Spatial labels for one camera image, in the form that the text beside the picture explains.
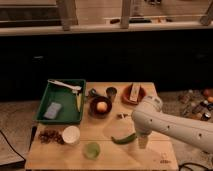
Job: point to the dark grape bunch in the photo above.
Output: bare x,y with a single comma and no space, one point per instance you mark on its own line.
47,136

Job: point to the yellow handled knife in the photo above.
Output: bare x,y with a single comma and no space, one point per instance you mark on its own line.
78,101

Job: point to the green plastic cup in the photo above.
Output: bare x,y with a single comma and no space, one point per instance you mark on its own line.
91,150

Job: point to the metal cup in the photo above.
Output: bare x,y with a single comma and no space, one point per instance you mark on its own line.
111,93

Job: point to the metal fork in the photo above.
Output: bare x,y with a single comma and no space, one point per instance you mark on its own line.
122,115

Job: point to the dark brown bowl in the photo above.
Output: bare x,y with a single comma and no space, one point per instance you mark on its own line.
93,110

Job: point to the white spoon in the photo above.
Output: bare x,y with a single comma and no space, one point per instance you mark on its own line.
65,85

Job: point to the yellow round fruit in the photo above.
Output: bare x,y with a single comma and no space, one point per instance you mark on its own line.
101,106

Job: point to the green pepper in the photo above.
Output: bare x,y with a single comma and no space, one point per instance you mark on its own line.
128,139

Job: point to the spice bottles cluster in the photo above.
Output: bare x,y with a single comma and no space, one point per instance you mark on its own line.
194,108

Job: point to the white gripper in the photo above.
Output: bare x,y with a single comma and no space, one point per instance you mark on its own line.
142,140

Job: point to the small cardboard box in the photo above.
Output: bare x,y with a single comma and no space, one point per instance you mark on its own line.
134,92

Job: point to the dark small clip object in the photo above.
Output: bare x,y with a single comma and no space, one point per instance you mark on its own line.
92,93

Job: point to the orange bowl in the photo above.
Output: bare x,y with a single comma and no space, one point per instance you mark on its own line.
125,97

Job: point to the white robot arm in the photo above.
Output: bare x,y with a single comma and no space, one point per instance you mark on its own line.
147,116

